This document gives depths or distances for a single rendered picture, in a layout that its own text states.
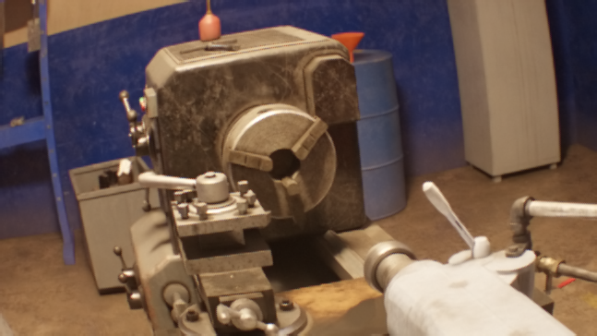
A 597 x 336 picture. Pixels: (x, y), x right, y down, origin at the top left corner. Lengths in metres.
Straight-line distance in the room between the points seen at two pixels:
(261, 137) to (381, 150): 3.10
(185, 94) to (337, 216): 0.51
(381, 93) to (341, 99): 2.85
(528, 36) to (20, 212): 3.66
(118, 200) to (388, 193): 1.70
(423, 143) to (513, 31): 1.10
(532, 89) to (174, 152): 3.78
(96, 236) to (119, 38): 1.64
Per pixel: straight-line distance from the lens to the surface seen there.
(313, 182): 2.23
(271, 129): 2.18
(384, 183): 5.30
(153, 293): 2.49
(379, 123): 5.22
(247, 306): 1.56
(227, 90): 2.35
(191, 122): 2.35
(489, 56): 5.65
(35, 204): 5.81
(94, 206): 4.38
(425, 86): 6.06
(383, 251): 1.46
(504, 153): 5.80
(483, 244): 1.28
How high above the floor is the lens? 1.62
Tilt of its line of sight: 14 degrees down
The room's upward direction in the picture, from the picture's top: 6 degrees counter-clockwise
